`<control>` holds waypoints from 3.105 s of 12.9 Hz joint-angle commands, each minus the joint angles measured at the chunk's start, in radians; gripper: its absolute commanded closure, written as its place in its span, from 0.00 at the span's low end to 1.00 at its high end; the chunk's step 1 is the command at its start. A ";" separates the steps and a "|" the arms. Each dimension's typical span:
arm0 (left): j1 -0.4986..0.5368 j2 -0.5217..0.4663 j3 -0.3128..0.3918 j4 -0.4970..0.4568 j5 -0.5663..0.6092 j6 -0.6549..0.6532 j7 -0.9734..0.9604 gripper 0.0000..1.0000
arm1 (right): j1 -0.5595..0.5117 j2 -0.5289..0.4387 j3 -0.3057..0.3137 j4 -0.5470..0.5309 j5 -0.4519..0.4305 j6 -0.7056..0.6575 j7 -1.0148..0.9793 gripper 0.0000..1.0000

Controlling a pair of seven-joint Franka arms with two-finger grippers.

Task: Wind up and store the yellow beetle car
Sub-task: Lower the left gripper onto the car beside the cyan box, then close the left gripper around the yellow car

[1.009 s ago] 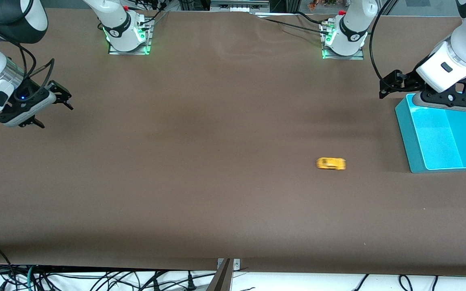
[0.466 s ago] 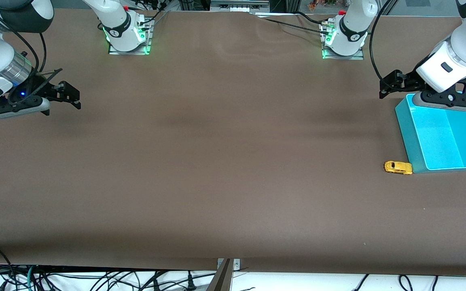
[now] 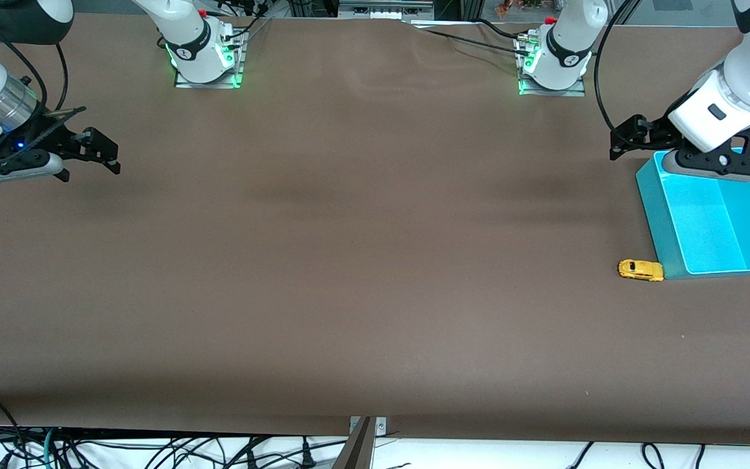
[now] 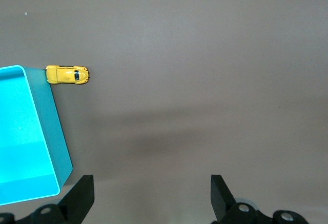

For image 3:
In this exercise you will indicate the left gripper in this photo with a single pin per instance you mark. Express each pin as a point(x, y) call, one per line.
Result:
point(652, 133)

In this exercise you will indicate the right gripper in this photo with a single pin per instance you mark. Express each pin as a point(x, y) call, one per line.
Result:
point(62, 139)

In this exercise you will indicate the yellow beetle toy car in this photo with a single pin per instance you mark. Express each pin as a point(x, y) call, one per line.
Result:
point(640, 270)

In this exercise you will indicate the turquoise plastic bin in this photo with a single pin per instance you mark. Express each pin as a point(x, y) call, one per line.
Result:
point(700, 221)

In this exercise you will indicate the grey metal box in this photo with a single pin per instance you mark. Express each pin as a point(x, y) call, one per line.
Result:
point(385, 9)

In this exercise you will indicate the brown table cover sheet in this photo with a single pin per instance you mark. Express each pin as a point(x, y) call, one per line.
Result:
point(375, 260)

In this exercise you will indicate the metal table edge bracket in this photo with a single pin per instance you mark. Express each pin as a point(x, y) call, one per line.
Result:
point(380, 426)

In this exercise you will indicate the dark slanted post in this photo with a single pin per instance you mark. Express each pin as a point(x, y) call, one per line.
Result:
point(355, 449)

